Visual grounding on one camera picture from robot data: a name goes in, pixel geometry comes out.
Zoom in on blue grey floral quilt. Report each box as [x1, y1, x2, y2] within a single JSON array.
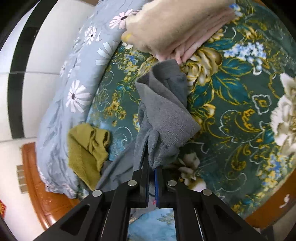
[[36, 1, 146, 199]]

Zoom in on grey fleece sweatpants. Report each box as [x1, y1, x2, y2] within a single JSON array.
[[96, 60, 201, 192]]

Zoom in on beige pink folded garment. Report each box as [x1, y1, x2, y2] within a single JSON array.
[[121, 0, 236, 64]]

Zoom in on olive green knit garment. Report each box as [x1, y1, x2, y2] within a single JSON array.
[[67, 123, 111, 190]]

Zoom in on orange wooden bed frame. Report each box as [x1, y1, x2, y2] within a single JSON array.
[[21, 143, 80, 230]]

